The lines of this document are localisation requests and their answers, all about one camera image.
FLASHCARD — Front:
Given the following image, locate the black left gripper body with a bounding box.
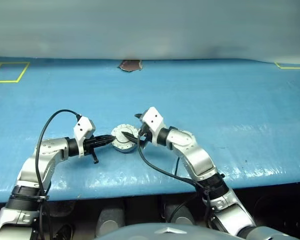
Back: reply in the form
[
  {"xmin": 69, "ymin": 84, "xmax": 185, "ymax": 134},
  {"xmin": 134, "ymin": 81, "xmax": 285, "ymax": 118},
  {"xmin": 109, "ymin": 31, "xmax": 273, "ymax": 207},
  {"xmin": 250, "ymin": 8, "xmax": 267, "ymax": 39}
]
[{"xmin": 82, "ymin": 135, "xmax": 102, "ymax": 165}]

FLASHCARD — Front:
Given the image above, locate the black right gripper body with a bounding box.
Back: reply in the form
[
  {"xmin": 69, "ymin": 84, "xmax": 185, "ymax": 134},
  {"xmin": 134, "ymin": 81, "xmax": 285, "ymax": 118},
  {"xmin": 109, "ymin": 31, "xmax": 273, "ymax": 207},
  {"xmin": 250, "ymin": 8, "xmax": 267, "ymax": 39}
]
[{"xmin": 137, "ymin": 124, "xmax": 153, "ymax": 149}]

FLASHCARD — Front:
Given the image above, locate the silver motor lid circuit board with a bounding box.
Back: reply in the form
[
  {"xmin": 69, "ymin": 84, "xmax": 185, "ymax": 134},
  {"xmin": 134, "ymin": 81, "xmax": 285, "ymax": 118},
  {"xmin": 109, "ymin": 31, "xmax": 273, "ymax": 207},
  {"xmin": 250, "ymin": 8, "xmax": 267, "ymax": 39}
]
[{"xmin": 110, "ymin": 123, "xmax": 141, "ymax": 149}]

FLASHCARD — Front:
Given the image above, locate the brown torn patch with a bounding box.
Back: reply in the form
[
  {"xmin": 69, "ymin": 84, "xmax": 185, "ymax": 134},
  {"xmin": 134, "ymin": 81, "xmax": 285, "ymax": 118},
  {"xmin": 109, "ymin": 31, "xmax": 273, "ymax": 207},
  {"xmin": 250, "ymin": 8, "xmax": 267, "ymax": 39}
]
[{"xmin": 117, "ymin": 59, "xmax": 144, "ymax": 73}]

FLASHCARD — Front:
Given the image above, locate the grey rounded cylinder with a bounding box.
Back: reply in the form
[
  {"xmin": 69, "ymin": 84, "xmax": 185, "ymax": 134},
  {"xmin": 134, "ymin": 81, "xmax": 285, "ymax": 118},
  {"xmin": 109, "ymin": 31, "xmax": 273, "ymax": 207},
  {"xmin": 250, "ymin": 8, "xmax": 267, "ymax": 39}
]
[
  {"xmin": 163, "ymin": 203, "xmax": 197, "ymax": 226},
  {"xmin": 96, "ymin": 200, "xmax": 126, "ymax": 238}
]

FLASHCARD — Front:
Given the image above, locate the grey robot torso cover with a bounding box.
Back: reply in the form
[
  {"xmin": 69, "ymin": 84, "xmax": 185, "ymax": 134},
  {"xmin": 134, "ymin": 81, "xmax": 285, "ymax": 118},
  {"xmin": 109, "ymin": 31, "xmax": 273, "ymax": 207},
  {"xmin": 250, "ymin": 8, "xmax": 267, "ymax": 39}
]
[{"xmin": 94, "ymin": 222, "xmax": 300, "ymax": 240}]

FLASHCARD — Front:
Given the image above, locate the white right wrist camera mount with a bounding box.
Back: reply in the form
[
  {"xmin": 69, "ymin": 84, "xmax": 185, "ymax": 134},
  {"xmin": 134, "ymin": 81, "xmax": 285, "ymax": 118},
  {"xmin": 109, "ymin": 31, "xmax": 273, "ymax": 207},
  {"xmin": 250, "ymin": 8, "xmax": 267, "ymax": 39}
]
[{"xmin": 139, "ymin": 106, "xmax": 166, "ymax": 146}]

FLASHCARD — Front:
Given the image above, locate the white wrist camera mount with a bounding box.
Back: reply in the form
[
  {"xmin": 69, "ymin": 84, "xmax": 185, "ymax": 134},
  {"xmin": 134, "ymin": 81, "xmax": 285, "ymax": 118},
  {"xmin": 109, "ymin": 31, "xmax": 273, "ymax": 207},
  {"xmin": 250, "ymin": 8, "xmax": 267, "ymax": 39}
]
[
  {"xmin": 139, "ymin": 106, "xmax": 166, "ymax": 146},
  {"xmin": 72, "ymin": 115, "xmax": 97, "ymax": 158}
]

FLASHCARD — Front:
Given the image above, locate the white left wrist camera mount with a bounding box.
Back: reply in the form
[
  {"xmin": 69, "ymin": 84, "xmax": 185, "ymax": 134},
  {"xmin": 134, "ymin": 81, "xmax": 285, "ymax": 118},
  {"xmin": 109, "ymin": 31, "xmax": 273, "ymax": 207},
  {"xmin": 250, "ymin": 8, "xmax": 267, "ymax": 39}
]
[{"xmin": 72, "ymin": 115, "xmax": 97, "ymax": 158}]

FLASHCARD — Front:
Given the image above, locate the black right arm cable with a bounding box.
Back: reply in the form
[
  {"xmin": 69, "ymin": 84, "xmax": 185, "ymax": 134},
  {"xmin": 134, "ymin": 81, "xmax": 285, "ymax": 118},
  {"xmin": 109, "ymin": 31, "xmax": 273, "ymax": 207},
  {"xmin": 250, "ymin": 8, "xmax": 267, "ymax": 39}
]
[{"xmin": 136, "ymin": 131, "xmax": 214, "ymax": 229}]

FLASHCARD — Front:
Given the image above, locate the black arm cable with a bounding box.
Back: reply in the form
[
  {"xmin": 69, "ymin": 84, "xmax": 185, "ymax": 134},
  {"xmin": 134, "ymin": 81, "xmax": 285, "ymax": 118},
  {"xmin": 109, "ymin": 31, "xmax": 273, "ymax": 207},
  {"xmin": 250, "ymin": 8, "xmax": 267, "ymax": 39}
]
[
  {"xmin": 136, "ymin": 131, "xmax": 214, "ymax": 229},
  {"xmin": 36, "ymin": 108, "xmax": 82, "ymax": 240}
]

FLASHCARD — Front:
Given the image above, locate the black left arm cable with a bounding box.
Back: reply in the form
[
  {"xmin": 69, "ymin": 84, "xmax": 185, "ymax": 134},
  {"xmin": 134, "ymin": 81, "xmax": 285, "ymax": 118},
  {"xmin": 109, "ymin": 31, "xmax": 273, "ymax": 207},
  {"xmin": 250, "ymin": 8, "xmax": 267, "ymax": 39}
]
[{"xmin": 36, "ymin": 108, "xmax": 82, "ymax": 240}]

